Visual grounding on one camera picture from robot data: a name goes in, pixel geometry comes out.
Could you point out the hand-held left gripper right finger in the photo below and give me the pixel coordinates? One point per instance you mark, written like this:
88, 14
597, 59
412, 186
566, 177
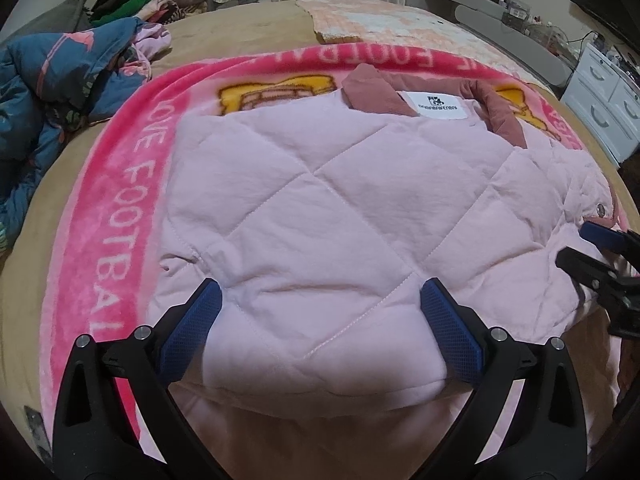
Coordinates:
450, 330

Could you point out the blue floral quilt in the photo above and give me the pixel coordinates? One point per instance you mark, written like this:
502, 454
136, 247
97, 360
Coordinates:
35, 90

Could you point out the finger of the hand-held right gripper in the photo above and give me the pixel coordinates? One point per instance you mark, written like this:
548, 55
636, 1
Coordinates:
600, 234
585, 265

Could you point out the grey wall shelf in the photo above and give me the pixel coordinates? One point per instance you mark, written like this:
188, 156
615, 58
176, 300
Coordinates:
515, 35

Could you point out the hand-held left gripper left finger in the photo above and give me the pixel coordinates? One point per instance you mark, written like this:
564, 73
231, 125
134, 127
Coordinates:
192, 330

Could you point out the pink quilted jacket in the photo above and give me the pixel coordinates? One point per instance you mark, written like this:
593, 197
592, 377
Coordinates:
325, 210

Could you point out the pale pink patterned blanket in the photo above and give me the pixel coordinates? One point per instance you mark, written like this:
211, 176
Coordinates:
380, 20

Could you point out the white drawer unit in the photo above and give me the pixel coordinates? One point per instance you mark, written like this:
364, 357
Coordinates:
600, 100

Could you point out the bed with tan sheet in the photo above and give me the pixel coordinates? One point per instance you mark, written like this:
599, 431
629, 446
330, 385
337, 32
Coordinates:
225, 30

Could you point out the small pink garment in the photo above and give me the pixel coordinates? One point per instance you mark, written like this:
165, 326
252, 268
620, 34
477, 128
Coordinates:
152, 45

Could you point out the pink printed blanket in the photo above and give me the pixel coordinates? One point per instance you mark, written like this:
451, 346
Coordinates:
115, 170

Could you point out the grey upholstered headboard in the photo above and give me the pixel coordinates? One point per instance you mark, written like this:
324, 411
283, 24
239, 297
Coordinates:
60, 17

